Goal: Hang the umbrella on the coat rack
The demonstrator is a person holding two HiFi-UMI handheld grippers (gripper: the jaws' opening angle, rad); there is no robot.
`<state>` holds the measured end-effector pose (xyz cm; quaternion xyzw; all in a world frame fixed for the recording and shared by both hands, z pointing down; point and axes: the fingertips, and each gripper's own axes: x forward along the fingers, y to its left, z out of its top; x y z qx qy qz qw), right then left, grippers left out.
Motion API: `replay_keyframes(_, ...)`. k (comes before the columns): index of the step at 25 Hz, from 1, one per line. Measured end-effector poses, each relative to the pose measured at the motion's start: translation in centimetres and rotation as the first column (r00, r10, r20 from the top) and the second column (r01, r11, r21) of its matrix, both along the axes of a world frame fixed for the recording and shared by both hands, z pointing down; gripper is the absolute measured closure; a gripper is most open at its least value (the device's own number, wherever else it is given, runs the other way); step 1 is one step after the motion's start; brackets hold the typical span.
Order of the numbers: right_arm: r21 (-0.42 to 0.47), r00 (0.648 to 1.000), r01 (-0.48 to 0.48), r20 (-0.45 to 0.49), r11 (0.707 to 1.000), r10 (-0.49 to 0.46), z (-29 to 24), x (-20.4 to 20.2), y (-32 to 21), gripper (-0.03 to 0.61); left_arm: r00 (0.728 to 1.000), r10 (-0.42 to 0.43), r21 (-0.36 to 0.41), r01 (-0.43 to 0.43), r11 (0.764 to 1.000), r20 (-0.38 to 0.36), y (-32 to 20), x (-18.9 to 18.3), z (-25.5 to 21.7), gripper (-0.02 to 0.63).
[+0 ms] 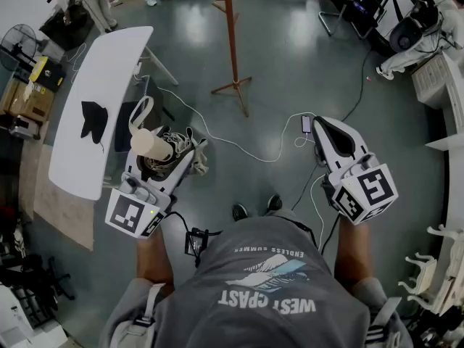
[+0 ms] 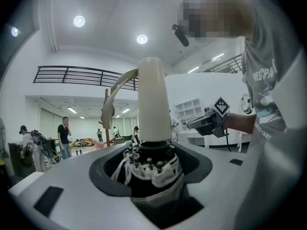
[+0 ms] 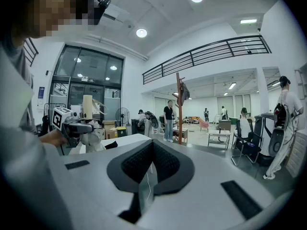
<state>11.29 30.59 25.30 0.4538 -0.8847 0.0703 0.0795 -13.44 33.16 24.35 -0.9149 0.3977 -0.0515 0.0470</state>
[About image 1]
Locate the white machine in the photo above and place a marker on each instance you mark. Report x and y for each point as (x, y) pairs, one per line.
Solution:
(14, 321)

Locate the cardboard box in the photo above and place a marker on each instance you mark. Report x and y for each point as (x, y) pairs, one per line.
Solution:
(32, 105)

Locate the smartphone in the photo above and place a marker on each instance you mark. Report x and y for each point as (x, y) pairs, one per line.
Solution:
(306, 124)

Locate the person's black shoe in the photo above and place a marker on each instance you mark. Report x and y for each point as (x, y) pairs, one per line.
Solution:
(239, 211)
(274, 202)

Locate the black equipment case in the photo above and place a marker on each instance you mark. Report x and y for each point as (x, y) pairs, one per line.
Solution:
(65, 31)

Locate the brown wooden coat rack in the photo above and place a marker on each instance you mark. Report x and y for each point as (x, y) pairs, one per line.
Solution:
(232, 49)

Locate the silver metal device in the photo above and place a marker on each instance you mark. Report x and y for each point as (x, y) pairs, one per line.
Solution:
(23, 129)

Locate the person's grey printed t-shirt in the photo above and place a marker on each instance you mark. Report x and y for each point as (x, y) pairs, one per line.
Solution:
(261, 321)

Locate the person's right black shoe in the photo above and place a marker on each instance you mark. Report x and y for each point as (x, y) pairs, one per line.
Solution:
(274, 202)

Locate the white long desk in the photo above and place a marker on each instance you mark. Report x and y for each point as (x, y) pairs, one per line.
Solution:
(455, 180)

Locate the black standing fan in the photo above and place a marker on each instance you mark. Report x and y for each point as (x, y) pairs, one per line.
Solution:
(18, 44)

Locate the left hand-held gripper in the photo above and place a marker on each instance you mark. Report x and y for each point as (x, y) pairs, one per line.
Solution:
(127, 212)

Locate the yellow and black case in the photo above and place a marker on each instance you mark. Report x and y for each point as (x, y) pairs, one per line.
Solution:
(50, 76)

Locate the white drawer cabinet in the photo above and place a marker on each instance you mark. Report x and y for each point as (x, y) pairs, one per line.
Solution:
(431, 82)

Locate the person's right forearm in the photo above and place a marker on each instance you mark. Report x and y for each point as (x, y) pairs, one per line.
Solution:
(351, 256)

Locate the black cloth piece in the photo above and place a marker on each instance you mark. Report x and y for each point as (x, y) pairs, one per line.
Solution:
(93, 120)

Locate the beige rug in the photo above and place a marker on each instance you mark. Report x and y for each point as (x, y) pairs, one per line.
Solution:
(61, 212)

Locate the black office chair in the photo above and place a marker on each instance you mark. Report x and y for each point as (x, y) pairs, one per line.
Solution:
(357, 9)

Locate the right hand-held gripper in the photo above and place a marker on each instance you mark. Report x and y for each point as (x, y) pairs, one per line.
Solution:
(369, 190)

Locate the black waist battery pack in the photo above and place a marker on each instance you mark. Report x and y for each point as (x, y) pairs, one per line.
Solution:
(195, 243)

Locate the person's left forearm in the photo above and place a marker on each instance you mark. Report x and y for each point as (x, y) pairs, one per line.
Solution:
(154, 259)

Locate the white ornate dressing table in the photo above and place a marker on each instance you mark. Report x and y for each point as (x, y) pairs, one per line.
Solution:
(447, 267)

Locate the person's left black shoe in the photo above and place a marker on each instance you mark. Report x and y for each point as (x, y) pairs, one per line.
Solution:
(239, 211)

